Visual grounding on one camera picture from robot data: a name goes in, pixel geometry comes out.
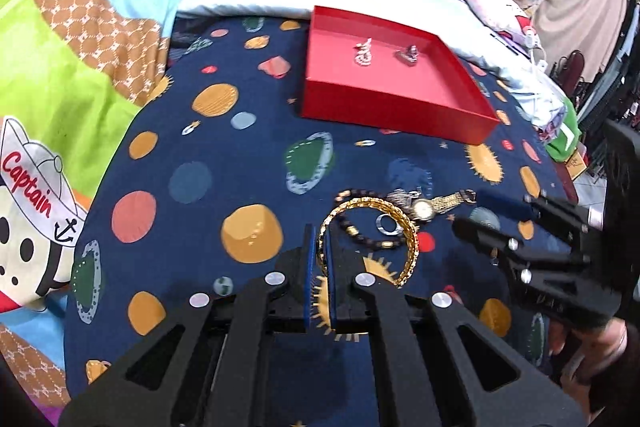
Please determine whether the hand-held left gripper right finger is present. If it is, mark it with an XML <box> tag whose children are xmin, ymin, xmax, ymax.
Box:
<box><xmin>319</xmin><ymin>227</ymin><xmax>588</xmax><ymax>427</ymax></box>

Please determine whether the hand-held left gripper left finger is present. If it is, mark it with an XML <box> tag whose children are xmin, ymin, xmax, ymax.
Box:
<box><xmin>57</xmin><ymin>224</ymin><xmax>321</xmax><ymax>427</ymax></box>

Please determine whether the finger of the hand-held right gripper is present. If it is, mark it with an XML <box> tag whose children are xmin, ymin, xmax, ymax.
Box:
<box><xmin>451</xmin><ymin>216</ymin><xmax>592</xmax><ymax>274</ymax></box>
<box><xmin>474</xmin><ymin>192</ymin><xmax>607</xmax><ymax>259</ymax></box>

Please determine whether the gold wristwatch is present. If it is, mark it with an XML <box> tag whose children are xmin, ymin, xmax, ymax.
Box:
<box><xmin>409</xmin><ymin>188</ymin><xmax>478</xmax><ymax>224</ymax></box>

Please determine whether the dark bead bracelet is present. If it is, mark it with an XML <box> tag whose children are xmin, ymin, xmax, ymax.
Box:
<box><xmin>334</xmin><ymin>188</ymin><xmax>405</xmax><ymax>252</ymax></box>

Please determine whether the gold bangle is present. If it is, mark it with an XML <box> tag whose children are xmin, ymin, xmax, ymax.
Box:
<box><xmin>318</xmin><ymin>199</ymin><xmax>420</xmax><ymax>289</ymax></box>

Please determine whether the metal ring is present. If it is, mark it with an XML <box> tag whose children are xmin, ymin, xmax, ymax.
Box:
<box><xmin>375</xmin><ymin>213</ymin><xmax>402</xmax><ymax>236</ymax></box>

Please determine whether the red jewelry box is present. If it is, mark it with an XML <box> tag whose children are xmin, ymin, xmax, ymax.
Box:
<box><xmin>300</xmin><ymin>5</ymin><xmax>501</xmax><ymax>146</ymax></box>

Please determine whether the person's right hand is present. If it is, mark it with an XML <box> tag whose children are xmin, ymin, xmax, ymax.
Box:
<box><xmin>547</xmin><ymin>317</ymin><xmax>640</xmax><ymax>400</ymax></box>

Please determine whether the green cloth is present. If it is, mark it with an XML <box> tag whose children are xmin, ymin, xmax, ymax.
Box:
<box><xmin>544</xmin><ymin>97</ymin><xmax>582</xmax><ymax>164</ymax></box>

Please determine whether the dark red chair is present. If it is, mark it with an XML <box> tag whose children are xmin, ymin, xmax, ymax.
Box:
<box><xmin>550</xmin><ymin>49</ymin><xmax>587</xmax><ymax>100</ymax></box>

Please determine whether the dark silver clasp ornament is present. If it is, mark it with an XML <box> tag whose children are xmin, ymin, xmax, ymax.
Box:
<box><xmin>394</xmin><ymin>43</ymin><xmax>422</xmax><ymax>66</ymax></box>

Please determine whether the pink cartoon pillow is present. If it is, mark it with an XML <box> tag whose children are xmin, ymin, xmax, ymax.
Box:
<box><xmin>459</xmin><ymin>0</ymin><xmax>540</xmax><ymax>48</ymax></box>

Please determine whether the pearl hair clip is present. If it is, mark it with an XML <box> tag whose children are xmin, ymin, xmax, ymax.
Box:
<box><xmin>352</xmin><ymin>38</ymin><xmax>375</xmax><ymax>66</ymax></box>

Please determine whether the colourful cartoon blanket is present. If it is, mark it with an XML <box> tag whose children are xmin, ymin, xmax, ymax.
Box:
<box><xmin>0</xmin><ymin>0</ymin><xmax>206</xmax><ymax>424</ymax></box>

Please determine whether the white charger cable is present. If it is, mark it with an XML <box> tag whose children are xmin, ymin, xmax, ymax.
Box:
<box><xmin>520</xmin><ymin>0</ymin><xmax>553</xmax><ymax>70</ymax></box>

